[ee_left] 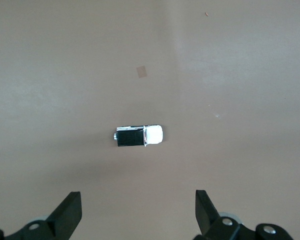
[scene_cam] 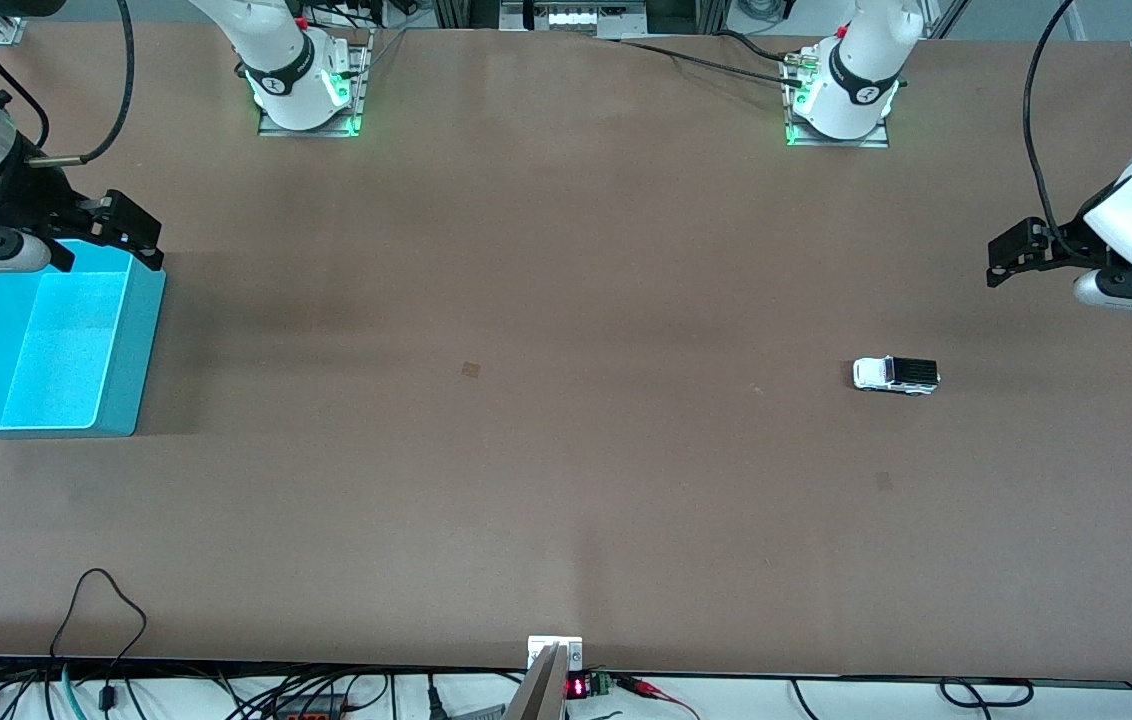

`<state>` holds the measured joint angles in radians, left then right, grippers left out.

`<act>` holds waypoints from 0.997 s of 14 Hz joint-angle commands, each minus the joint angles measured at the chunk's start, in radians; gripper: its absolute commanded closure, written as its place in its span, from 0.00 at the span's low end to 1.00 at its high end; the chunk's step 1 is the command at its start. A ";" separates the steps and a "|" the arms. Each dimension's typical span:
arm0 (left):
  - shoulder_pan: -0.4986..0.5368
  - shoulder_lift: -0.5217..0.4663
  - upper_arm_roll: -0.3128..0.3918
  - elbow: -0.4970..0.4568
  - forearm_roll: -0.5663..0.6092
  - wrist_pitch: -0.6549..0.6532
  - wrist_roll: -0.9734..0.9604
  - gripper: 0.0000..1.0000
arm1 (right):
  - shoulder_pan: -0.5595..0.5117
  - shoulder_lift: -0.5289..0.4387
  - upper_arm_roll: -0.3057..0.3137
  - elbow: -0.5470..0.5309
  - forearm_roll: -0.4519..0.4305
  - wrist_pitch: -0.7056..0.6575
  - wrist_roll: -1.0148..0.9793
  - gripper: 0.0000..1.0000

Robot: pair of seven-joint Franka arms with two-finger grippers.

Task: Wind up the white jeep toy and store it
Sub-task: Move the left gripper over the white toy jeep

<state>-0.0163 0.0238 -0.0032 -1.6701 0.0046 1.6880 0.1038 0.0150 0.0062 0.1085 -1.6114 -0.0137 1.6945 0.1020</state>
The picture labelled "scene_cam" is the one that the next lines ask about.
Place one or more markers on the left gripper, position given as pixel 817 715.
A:
pixel 1078 237

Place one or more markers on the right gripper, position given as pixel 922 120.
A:
pixel 18 192

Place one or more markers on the white jeep toy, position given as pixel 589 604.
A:
pixel 891 375

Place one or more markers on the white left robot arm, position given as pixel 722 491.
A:
pixel 861 70

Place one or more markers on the turquoise plastic bin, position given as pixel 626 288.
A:
pixel 66 350

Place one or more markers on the metal box with lights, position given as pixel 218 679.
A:
pixel 576 15

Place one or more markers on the black power plug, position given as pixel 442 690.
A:
pixel 434 700

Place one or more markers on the red clip lead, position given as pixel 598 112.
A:
pixel 651 689

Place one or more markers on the white mounting plate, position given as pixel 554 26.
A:
pixel 566 645

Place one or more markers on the grey aluminium bar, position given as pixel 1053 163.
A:
pixel 541 690

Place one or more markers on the red digit display module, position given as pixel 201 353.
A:
pixel 578 687

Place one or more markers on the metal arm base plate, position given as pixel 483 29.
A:
pixel 359 80
pixel 841 142

